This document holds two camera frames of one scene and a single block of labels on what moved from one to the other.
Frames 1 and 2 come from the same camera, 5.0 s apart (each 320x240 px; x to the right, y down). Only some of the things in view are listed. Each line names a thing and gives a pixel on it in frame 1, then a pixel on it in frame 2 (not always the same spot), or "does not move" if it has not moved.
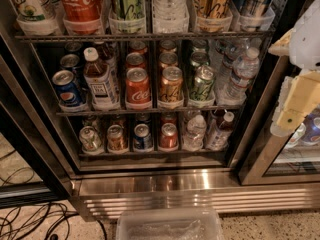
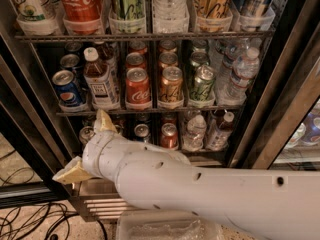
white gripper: (306, 45) -> (94, 154)
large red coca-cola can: (81, 8) does not move
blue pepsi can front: (68, 92) does not move
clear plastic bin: (169, 224) does not move
